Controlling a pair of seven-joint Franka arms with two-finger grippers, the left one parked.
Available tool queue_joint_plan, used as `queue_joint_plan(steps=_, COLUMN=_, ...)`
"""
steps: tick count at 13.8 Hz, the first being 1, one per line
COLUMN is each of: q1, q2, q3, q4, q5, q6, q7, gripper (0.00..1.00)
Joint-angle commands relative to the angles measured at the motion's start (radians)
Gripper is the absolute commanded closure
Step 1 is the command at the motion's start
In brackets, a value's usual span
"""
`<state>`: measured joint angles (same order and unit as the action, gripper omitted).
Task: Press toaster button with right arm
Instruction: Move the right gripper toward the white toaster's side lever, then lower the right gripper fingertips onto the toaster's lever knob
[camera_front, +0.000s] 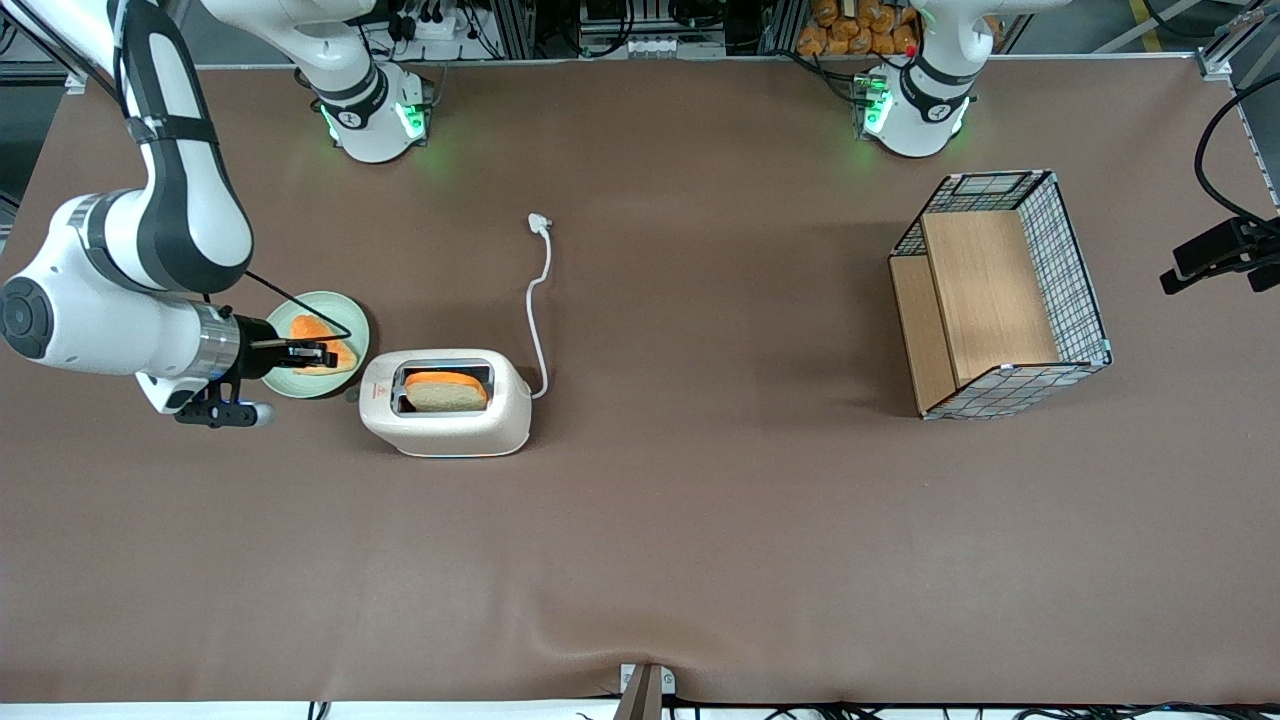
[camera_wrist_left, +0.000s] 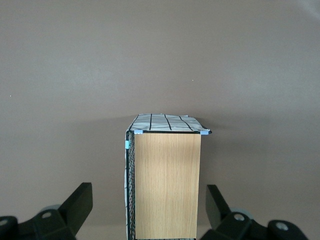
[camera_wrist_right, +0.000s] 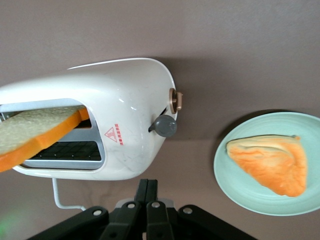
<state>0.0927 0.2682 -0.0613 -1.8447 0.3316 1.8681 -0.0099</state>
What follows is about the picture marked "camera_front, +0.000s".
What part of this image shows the thick black looping cable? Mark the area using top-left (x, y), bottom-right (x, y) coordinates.
top-left (1193, 72), bottom-right (1280, 233)

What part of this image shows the bread slice with orange crust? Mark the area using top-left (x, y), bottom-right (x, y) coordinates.
top-left (404, 370), bottom-right (490, 414)

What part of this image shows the white two-slot toaster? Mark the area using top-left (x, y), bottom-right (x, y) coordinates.
top-left (346, 347), bottom-right (534, 460)

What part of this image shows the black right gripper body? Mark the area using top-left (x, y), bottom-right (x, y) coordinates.
top-left (235, 314), bottom-right (293, 382)

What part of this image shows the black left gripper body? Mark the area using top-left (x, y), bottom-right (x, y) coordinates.
top-left (1172, 215), bottom-right (1280, 279)

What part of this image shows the thin black wrist camera cable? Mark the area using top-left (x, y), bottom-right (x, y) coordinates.
top-left (243, 268), bottom-right (353, 347)

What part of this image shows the black wire mesh basket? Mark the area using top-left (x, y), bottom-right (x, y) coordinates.
top-left (888, 169), bottom-right (1114, 422)

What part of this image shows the light wooden step shelf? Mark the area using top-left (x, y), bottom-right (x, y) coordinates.
top-left (889, 209), bottom-right (1063, 414)

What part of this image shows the aluminium frame profile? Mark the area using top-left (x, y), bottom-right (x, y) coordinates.
top-left (1194, 0), bottom-right (1280, 83)

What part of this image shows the white toaster power cord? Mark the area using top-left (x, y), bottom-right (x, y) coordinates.
top-left (524, 211), bottom-right (555, 400)

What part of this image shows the pale green round plate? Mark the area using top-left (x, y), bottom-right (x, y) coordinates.
top-left (261, 290), bottom-right (372, 400)

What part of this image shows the bag of orange bread rolls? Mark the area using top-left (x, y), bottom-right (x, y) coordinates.
top-left (796, 0), bottom-right (922, 58)

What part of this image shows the white power strip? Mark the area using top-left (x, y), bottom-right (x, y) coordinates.
top-left (624, 36), bottom-right (728, 58)

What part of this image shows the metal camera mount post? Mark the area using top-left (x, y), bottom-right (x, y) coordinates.
top-left (612, 662), bottom-right (678, 720)

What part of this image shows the triangular orange toast slice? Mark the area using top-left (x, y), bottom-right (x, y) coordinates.
top-left (289, 314), bottom-right (359, 377)

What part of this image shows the white black-grid cloth liner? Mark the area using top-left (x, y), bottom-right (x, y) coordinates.
top-left (895, 172), bottom-right (1111, 419)

